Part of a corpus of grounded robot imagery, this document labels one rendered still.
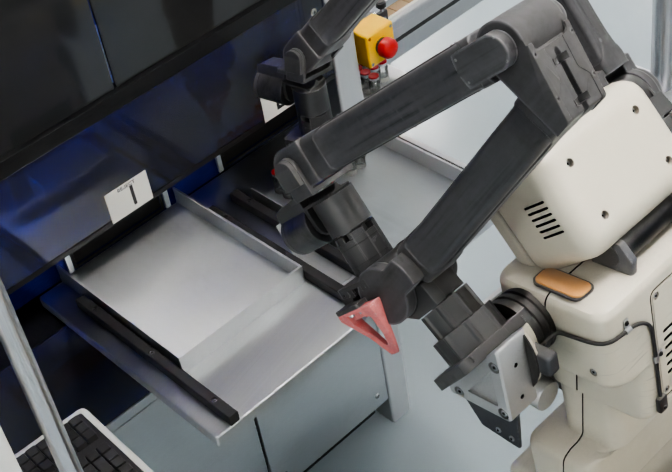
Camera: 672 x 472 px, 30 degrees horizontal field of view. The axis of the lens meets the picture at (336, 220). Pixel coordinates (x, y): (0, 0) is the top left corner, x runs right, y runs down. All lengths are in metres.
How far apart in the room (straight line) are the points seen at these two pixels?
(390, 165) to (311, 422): 0.71
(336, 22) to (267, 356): 0.53
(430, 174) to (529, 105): 1.00
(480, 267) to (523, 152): 2.04
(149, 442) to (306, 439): 0.47
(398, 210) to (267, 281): 0.27
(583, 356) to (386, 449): 1.47
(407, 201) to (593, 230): 0.77
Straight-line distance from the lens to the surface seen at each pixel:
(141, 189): 2.10
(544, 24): 1.26
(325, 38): 1.97
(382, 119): 1.40
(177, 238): 2.20
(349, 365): 2.74
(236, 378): 1.94
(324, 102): 2.05
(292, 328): 1.99
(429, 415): 2.99
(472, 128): 3.80
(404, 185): 2.21
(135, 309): 2.09
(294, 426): 2.70
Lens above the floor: 2.28
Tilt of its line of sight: 40 degrees down
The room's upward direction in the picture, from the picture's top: 10 degrees counter-clockwise
